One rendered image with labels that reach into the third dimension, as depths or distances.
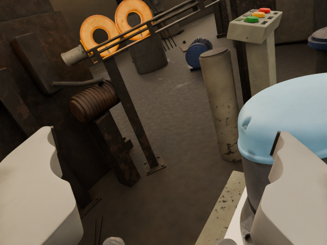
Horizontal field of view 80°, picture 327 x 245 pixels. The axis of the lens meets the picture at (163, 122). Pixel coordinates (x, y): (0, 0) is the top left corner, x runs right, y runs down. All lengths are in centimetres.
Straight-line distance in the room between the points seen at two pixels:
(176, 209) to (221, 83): 55
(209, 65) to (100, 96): 46
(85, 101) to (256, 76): 66
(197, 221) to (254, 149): 67
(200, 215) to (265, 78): 57
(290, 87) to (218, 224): 32
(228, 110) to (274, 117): 69
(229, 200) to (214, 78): 48
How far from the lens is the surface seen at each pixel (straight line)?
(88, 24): 91
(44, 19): 113
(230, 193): 51
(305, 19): 271
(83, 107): 85
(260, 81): 82
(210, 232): 46
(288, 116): 19
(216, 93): 84
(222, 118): 89
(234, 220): 39
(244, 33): 71
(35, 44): 98
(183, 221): 86
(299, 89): 23
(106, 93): 90
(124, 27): 91
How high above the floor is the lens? 69
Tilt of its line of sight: 26 degrees down
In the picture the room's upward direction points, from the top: 20 degrees counter-clockwise
